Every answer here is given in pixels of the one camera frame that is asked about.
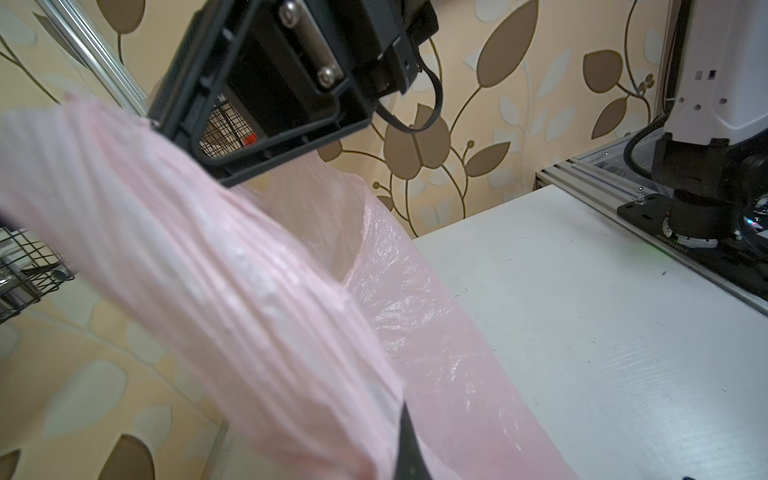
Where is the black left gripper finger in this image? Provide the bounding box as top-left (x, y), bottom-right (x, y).
top-left (393, 404), bottom-right (432, 480)

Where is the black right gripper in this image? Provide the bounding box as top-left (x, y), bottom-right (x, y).
top-left (148, 1), bottom-right (440, 187)

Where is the pink plastic bag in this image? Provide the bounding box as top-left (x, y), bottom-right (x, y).
top-left (1, 99), bottom-right (574, 479)

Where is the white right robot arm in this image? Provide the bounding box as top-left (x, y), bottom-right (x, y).
top-left (149, 1), bottom-right (767, 296)

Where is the aluminium frame post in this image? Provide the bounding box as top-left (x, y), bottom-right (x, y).
top-left (37, 0), bottom-right (147, 116)

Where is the black wire side basket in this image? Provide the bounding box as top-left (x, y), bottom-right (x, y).
top-left (1, 219), bottom-right (75, 323)

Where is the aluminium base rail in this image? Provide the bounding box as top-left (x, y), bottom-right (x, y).
top-left (535, 136), bottom-right (767, 314)

